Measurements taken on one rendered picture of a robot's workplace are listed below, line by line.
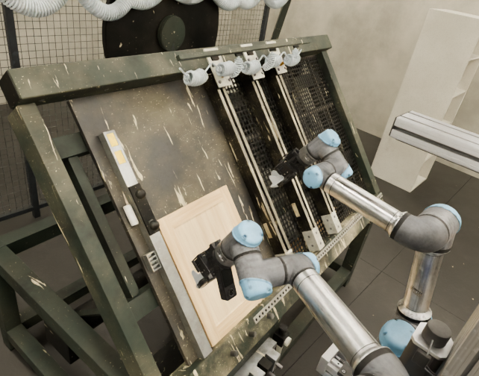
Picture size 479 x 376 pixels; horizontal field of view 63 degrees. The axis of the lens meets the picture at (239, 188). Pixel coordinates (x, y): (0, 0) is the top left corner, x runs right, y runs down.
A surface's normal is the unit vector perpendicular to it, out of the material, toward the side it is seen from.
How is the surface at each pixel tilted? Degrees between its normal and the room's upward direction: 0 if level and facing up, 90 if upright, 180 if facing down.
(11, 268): 0
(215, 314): 50
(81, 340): 0
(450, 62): 90
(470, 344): 90
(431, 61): 90
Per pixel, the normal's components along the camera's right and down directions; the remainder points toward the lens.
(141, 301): 0.69, -0.22
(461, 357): -0.67, 0.29
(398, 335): 0.06, -0.80
